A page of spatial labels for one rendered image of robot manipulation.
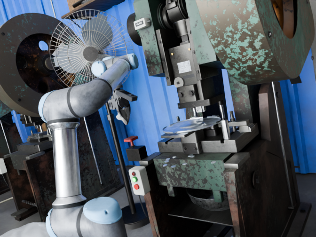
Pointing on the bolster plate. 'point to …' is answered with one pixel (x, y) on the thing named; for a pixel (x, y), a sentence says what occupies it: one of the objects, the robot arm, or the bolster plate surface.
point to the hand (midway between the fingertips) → (127, 122)
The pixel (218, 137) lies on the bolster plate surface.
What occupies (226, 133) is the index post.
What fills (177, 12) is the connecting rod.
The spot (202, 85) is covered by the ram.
